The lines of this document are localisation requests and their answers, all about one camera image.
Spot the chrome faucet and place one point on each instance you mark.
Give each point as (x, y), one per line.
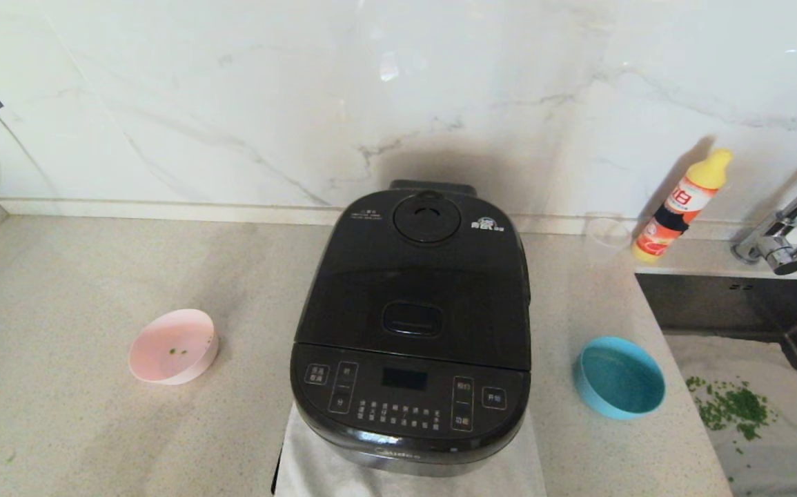
(769, 244)

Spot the black rice cooker lid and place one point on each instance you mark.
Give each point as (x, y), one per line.
(419, 290)

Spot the pink bowl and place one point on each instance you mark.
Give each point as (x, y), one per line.
(163, 362)

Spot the white cloth under cooker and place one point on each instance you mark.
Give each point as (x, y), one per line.
(315, 476)

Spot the blue bowl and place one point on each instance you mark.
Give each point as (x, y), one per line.
(619, 381)

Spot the white cloth in sink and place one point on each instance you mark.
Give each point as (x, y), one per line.
(784, 455)

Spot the yellow orange detergent bottle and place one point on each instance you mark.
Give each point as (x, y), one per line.
(675, 208)

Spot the green scallion bits on cloth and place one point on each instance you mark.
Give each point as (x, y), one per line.
(736, 408)

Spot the clear glass cup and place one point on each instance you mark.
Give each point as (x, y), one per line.
(608, 232)

